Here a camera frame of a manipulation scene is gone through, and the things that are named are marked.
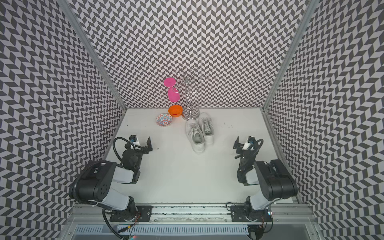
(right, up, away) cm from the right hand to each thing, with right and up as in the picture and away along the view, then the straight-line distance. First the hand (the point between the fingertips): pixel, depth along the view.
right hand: (245, 140), depth 89 cm
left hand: (-63, +1, +1) cm, 63 cm away
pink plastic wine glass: (-46, +30, +16) cm, 57 cm away
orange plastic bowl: (-46, +20, +25) cm, 56 cm away
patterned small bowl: (-55, +13, +22) cm, 61 cm away
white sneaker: (-30, +3, +2) cm, 30 cm away
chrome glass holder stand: (-35, +18, +26) cm, 47 cm away
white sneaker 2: (-23, +9, +7) cm, 26 cm away
